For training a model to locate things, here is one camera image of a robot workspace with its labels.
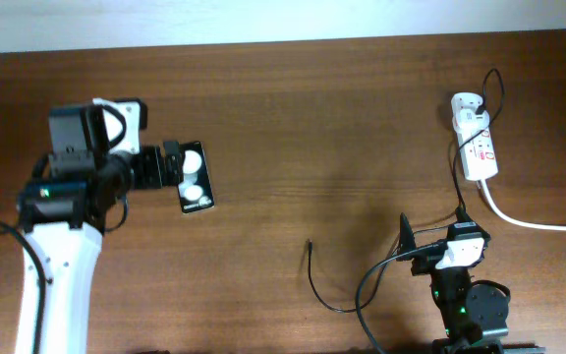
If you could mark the white power strip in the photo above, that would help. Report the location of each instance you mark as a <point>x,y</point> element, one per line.
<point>476,147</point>

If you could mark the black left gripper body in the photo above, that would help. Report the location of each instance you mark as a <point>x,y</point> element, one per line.
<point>148,172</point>

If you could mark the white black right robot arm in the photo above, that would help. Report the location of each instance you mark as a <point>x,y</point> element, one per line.
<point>474,312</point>

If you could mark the white charger plug adapter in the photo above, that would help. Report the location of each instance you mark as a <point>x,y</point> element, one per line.
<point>467,120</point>

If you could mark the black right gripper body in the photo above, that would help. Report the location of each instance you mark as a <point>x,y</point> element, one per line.
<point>427,264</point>

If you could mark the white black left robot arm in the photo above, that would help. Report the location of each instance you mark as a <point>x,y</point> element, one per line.
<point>61,227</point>

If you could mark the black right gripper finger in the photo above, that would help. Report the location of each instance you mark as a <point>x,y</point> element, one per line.
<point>407,242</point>
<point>461,215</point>

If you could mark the black smartphone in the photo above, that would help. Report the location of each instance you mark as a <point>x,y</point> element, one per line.
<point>195,190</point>

